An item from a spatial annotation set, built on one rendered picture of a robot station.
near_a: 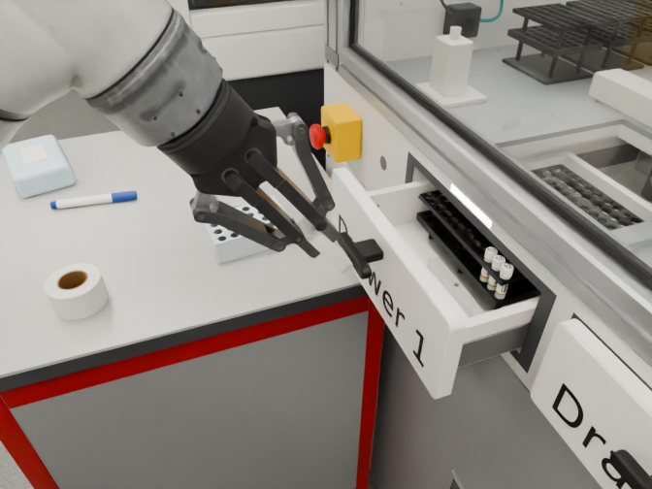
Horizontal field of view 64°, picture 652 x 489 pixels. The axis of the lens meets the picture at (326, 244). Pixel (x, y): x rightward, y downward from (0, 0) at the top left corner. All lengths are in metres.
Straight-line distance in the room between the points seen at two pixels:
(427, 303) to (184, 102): 0.28
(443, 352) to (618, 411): 0.14
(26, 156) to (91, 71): 0.72
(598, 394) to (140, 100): 0.42
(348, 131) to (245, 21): 0.51
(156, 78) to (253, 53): 0.92
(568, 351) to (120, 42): 0.42
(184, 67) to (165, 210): 0.56
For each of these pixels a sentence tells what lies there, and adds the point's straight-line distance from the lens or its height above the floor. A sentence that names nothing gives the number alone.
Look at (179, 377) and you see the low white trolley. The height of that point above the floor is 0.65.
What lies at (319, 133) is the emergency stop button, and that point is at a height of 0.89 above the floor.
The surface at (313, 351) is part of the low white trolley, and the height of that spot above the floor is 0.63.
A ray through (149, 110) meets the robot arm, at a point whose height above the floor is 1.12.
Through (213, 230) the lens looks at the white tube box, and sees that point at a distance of 0.80.
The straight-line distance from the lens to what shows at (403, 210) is 0.72.
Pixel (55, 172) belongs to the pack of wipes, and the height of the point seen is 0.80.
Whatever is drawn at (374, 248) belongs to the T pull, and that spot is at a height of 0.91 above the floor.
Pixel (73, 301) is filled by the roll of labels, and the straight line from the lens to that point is 0.74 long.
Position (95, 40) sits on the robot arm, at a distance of 0.36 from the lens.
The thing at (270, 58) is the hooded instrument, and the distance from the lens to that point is 1.31.
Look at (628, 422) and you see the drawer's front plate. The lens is 0.49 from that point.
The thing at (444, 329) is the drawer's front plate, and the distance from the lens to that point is 0.48.
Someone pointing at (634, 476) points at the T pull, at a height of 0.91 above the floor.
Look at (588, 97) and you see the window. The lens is 0.48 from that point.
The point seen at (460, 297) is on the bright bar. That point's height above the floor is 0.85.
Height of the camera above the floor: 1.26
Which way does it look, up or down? 38 degrees down
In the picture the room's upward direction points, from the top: straight up
